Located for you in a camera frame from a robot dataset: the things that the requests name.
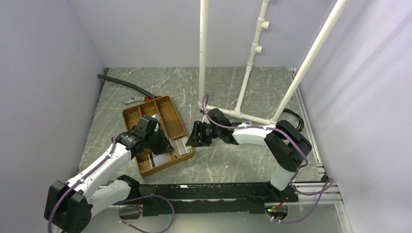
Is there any woven brown divided tray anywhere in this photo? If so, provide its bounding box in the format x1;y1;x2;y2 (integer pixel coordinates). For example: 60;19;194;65
122;96;194;177

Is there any stack of credit cards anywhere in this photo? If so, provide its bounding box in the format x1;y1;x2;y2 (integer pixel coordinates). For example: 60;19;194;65
170;136;193;158

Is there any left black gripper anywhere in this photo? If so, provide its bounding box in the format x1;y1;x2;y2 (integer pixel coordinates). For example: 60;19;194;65
145;126;174;155

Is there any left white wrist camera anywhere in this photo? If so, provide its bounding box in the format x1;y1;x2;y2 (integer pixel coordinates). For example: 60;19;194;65
151;114;161;124

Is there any coiled black cable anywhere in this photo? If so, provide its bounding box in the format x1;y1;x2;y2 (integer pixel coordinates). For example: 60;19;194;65
280;108;305;132

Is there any aluminium frame rail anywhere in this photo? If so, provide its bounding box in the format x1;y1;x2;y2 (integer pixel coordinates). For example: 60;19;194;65
293;164;343;204

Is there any white PVC pipe frame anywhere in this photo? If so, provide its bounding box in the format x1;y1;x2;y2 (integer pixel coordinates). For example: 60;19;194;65
197;0;350;126

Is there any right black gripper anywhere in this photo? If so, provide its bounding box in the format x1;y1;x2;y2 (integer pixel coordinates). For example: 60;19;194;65
185;121;221;148

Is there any red handled adjustable wrench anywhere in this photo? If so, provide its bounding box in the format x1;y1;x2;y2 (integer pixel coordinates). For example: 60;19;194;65
123;95;153;104

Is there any black foam hose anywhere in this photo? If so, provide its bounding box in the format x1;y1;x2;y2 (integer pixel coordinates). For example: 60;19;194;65
98;73;157;100

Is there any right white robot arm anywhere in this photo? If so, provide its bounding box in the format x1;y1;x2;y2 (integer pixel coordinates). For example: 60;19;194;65
186;108;312;201

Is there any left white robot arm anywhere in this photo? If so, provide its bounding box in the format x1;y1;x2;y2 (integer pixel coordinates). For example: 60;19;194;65
44;115;174;233

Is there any orange leather card holder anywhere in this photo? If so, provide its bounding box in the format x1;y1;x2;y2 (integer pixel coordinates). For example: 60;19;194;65
242;120;256;125

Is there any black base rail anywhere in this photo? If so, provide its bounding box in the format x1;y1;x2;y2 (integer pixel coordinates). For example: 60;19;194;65
107;182;291;216

